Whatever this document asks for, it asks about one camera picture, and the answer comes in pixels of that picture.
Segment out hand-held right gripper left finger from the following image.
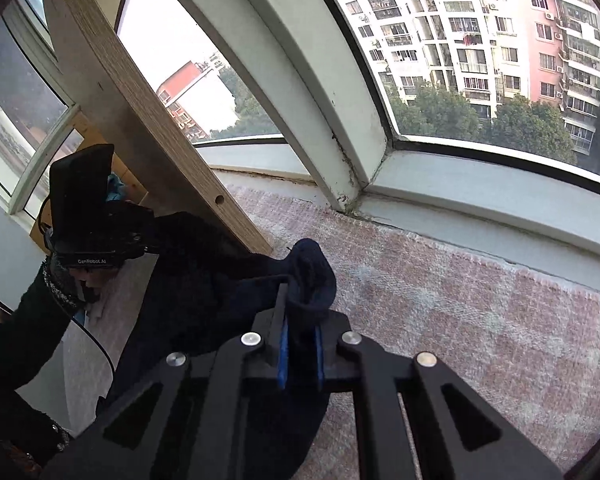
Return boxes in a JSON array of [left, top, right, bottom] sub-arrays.
[[40, 282, 289, 480]]

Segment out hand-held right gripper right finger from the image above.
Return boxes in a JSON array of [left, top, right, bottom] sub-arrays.
[[312, 311, 563, 480]]

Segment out navy blue shorts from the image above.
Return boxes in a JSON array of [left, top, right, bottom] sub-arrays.
[[97, 210, 339, 480]]

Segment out blue striped work coat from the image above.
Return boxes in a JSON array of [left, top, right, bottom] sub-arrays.
[[106, 174, 129, 204]]

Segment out large wood grain panel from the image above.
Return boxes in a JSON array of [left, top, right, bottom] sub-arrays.
[[40, 0, 276, 257]]

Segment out pink plaid tablecloth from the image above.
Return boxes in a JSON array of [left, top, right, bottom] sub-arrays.
[[60, 184, 600, 480]]

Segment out white window frame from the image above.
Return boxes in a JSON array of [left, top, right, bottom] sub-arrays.
[[0, 0, 600, 306]]

